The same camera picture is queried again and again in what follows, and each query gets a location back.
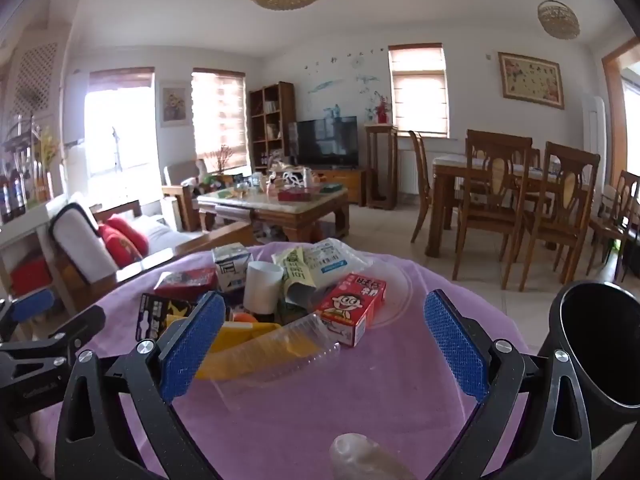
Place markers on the large window with blind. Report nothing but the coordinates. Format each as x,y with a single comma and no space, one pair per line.
117,125

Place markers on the white lattice panel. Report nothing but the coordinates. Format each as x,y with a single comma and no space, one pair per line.
35,80

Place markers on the red box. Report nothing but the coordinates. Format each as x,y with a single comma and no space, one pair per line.
185,280

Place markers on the wooden armchair with cushion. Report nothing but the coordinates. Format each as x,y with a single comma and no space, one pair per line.
180,175

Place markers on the floral framed picture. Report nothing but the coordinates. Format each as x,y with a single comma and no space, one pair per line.
531,80

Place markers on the purple tablecloth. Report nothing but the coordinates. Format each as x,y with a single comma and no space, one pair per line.
380,385

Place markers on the narrow window with blind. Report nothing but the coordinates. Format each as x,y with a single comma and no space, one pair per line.
220,115

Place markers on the black flat television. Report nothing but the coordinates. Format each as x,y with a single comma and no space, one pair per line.
327,142

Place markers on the white paper cup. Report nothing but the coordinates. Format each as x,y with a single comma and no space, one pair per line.
262,285

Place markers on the small orange ball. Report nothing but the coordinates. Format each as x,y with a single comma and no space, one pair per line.
245,318

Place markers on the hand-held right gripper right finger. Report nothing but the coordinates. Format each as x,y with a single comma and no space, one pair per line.
455,345

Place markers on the red cushion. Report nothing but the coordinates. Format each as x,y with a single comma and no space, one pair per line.
117,252
130,232

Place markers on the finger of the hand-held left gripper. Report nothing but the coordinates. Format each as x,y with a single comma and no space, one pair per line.
32,305
75,327

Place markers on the red milk carton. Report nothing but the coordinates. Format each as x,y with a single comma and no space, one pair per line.
350,310

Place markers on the wooden sofa with white cushions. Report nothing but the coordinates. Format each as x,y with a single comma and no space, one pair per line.
80,240

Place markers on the white and black carton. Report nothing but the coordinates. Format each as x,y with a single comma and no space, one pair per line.
230,270

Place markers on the black and yellow packet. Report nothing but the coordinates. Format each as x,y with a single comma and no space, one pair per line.
160,315

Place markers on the clear plastic plate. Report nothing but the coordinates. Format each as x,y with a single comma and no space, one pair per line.
395,290

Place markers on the white and blue packet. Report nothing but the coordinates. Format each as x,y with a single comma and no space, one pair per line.
330,260

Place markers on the wooden coffee table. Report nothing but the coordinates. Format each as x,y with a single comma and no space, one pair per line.
300,212

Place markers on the red vase with flowers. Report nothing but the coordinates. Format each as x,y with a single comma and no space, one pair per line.
382,110

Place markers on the wooden bookshelf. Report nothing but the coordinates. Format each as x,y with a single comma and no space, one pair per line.
287,110

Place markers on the tall wooden plant stand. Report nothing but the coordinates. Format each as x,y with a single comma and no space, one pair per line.
381,165

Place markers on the wooden television stand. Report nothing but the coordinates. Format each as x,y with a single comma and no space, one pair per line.
345,182

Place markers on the black round bin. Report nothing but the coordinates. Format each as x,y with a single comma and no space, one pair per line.
575,385

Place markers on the pale cloth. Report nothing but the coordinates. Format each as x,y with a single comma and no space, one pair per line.
365,460

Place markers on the white standing air conditioner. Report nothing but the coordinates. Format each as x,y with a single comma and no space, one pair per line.
594,130

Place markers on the row of bottles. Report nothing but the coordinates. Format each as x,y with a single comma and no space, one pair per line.
15,195

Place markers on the pile of coffee table items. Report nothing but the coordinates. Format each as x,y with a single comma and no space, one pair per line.
295,192

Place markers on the crystal pendant lamp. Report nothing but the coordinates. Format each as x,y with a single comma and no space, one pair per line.
557,17

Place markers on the wooden dining chair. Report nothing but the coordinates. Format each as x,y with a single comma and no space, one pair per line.
620,225
565,220
492,210
422,180

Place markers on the yellow-green printed packet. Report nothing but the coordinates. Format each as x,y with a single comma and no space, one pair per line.
294,270

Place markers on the small window with blind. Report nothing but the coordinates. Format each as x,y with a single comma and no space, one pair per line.
417,90

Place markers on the yellow flowers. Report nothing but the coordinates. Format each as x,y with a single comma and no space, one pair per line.
47,147

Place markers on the small framed flower picture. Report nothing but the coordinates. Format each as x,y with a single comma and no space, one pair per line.
175,105

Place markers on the blue wall decals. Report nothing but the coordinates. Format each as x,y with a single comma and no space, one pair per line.
325,82

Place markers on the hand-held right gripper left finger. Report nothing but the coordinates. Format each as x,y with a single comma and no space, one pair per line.
192,345

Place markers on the wooden dining table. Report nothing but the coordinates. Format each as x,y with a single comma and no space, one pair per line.
442,185

